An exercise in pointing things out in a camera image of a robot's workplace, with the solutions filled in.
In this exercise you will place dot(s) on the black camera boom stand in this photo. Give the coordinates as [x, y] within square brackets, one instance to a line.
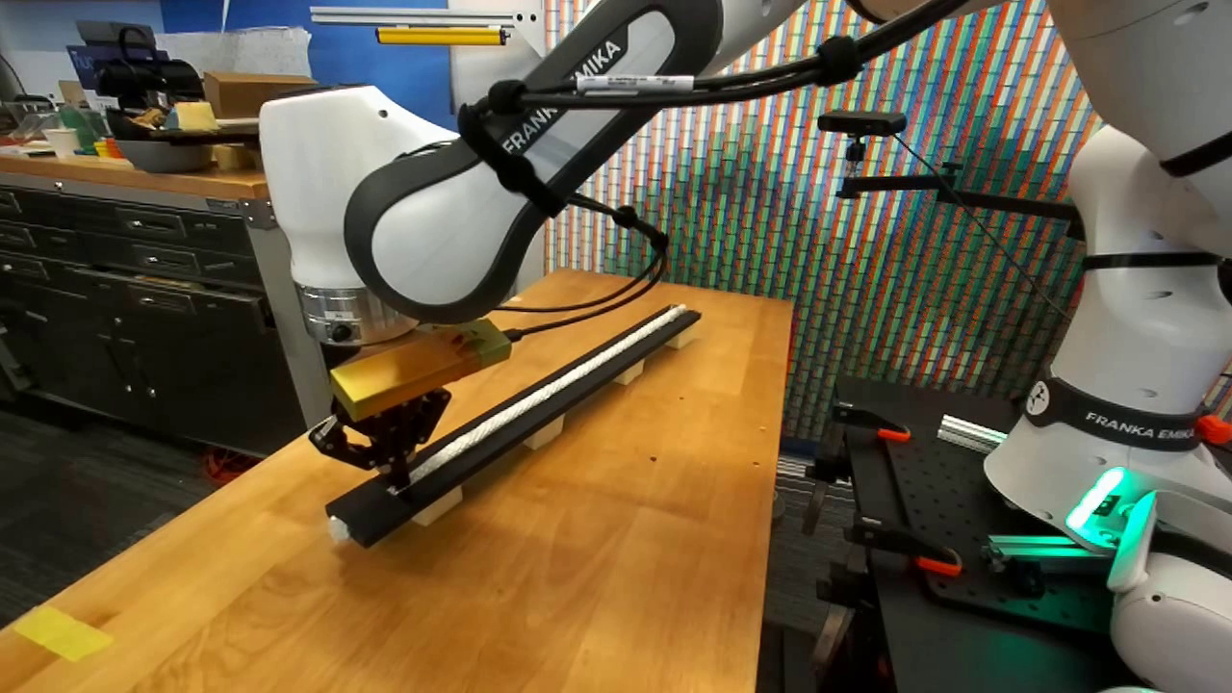
[944, 182]

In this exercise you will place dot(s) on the blue foam board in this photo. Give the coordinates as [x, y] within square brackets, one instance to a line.
[279, 36]

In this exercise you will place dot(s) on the long black channel rail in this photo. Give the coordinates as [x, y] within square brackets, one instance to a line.
[376, 508]

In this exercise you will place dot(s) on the orange handled clamp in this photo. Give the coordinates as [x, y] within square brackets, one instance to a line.
[899, 540]
[877, 421]

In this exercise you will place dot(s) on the grey metal tool cabinet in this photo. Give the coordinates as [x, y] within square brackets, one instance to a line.
[154, 300]

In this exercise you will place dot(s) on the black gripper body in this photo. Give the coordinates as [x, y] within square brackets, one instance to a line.
[388, 440]

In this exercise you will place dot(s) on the yellow tape patch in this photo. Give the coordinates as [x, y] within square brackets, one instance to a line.
[58, 634]

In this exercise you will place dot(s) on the yellow level bar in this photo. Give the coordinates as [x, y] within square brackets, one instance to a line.
[442, 36]

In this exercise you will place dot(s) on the black optical breadboard base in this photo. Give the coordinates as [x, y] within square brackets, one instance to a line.
[1026, 628]

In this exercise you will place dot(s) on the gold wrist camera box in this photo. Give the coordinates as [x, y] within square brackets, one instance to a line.
[416, 363]

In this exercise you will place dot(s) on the orange handled clamp rear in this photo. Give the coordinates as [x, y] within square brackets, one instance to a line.
[877, 421]

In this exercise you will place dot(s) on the wooden box on cabinet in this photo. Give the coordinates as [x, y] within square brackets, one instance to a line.
[246, 92]

